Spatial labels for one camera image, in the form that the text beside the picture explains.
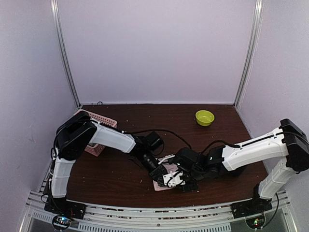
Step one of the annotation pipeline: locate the pink towel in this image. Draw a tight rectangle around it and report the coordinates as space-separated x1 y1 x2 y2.
153 157 178 191

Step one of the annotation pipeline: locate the pink plastic basket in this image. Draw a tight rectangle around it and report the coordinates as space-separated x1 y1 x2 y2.
72 109 118 157

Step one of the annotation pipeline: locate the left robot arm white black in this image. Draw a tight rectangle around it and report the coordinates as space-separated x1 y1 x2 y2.
49 111 168 215

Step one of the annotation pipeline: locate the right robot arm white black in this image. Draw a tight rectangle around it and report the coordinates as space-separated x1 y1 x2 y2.
172 118 309 214

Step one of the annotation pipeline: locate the yellow-green bowl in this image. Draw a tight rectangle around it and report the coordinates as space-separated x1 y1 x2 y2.
195 110 215 127

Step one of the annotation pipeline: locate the right round circuit board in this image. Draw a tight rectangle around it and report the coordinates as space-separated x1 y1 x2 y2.
246 215 266 230

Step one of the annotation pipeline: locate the round circuit board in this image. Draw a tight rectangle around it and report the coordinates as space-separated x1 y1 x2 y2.
246 215 266 230
52 215 72 230

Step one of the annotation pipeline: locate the left round circuit board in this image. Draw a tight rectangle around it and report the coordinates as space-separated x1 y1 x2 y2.
52 215 72 230

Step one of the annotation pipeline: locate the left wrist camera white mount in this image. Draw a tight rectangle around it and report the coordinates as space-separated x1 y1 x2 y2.
163 171 185 188

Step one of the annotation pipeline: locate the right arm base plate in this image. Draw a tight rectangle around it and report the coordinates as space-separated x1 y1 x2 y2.
231 199 272 218

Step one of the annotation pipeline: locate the front aluminium rail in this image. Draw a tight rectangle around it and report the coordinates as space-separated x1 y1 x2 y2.
17 190 300 232

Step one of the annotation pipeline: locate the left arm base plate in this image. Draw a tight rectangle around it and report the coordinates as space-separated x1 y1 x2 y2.
44 201 86 219

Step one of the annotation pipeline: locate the right aluminium frame post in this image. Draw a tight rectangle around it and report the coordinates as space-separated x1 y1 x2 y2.
233 0 264 109

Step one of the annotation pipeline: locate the aluminium frame post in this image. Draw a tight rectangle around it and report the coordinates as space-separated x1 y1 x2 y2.
50 0 81 109
233 0 264 109

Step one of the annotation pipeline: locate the left aluminium frame post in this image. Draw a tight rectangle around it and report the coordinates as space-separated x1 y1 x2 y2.
50 0 81 109

